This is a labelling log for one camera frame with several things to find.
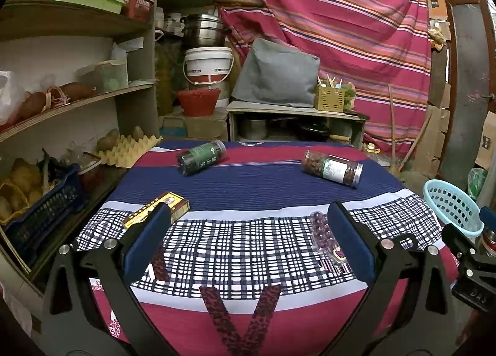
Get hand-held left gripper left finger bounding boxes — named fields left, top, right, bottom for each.
left=41, top=203, right=183, bottom=356

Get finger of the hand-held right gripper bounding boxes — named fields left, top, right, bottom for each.
left=479, top=207, right=496, bottom=231
left=442, top=223, right=478, bottom=260

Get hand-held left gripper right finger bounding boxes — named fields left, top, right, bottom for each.
left=327, top=201, right=456, bottom=356

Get light blue plastic basket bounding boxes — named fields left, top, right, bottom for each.
left=422, top=180, right=485, bottom=238

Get clear blister tray purple balls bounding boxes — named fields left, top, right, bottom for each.
left=309, top=211, right=348, bottom=265

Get green plastic bag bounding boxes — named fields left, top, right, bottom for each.
left=467, top=167, right=489, bottom=199

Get yellow portrait box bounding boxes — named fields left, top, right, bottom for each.
left=121, top=192, right=190, bottom=229

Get brown cardboard box black print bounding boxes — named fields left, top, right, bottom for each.
left=475, top=111, right=496, bottom=171

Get brown snack jar silver lid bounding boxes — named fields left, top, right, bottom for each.
left=301, top=150, right=364, bottom=188

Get red mesh basket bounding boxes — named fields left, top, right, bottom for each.
left=77, top=156, right=105, bottom=190

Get clear plastic bottle yellow cap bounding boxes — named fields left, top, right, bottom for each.
left=364, top=142, right=383, bottom=163

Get yellow egg carton tray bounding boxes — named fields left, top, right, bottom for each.
left=95, top=135, right=163, bottom=167

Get stack of flattened cardboard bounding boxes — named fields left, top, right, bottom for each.
left=413, top=0, right=452, bottom=180

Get green label jar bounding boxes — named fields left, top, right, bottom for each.
left=176, top=140, right=227, bottom=177

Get dark blue plastic crate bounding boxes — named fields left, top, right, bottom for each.
left=4, top=162, right=90, bottom=267

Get black wok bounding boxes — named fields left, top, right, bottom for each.
left=298, top=121, right=330, bottom=142

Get blue carton box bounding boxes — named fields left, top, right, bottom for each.
left=160, top=116, right=187, bottom=139

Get wooden broom stick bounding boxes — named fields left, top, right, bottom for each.
left=387, top=84, right=401, bottom=166

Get plain brown cardboard box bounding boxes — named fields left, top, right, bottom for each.
left=185, top=113, right=229, bottom=140

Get yellow fruit in net bag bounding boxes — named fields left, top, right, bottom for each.
left=0, top=158, right=43, bottom=225

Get yellow chopstick holder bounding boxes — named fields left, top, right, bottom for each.
left=315, top=85, right=345, bottom=113

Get green leafy vegetable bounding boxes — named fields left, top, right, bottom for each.
left=343, top=82, right=358, bottom=109

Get small steel pot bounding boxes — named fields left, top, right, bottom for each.
left=242, top=118, right=268, bottom=140

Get red plastic basin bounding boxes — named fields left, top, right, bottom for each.
left=177, top=88, right=221, bottom=117

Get low wooden cabinet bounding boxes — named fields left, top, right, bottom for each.
left=225, top=100, right=367, bottom=151

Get sweet potato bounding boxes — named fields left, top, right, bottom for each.
left=58, top=82, right=97, bottom=102
left=17, top=91, right=49, bottom=120

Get yellow oil bottle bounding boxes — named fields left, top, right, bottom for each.
left=155, top=30, right=175, bottom=116

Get clear plastic container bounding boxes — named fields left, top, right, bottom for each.
left=77, top=59, right=128, bottom=93

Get grey cushion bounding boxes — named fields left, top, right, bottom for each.
left=231, top=37, right=321, bottom=109

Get white plastic bucket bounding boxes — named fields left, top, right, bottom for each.
left=183, top=47, right=235, bottom=109

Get tan hanging bundle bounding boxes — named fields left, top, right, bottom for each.
left=428, top=26, right=447, bottom=51

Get white plastic bag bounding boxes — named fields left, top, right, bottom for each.
left=0, top=71, right=24, bottom=126

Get stainless steel stock pot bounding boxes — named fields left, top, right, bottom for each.
left=180, top=14, right=232, bottom=50

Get white plastic jars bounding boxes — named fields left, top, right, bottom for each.
left=155, top=11, right=183, bottom=33

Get red striped cloth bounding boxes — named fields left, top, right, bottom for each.
left=213, top=0, right=432, bottom=155

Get wooden shelf unit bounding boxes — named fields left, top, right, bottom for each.
left=0, top=0, right=163, bottom=298

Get small red plastic basket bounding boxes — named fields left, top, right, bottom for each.
left=124, top=0, right=153, bottom=22

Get grey door wooden frame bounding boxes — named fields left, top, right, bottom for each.
left=440, top=0, right=496, bottom=188

